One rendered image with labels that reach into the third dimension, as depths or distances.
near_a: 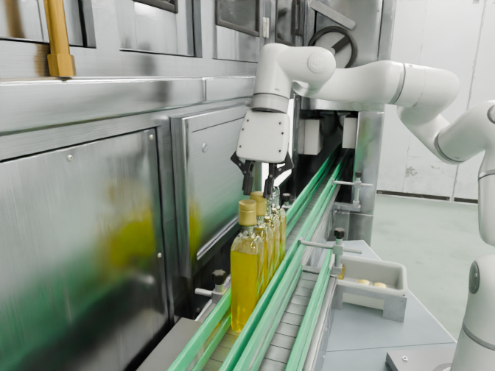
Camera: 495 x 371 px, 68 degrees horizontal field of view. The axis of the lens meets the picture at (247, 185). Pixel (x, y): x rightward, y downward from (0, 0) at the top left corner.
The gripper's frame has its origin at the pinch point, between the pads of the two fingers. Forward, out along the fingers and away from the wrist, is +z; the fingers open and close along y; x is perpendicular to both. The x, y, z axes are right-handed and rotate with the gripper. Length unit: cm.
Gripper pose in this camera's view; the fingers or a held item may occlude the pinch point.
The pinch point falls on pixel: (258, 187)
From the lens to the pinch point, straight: 75.5
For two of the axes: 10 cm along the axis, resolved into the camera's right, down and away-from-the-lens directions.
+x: 3.3, 0.4, 9.4
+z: -1.5, 9.9, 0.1
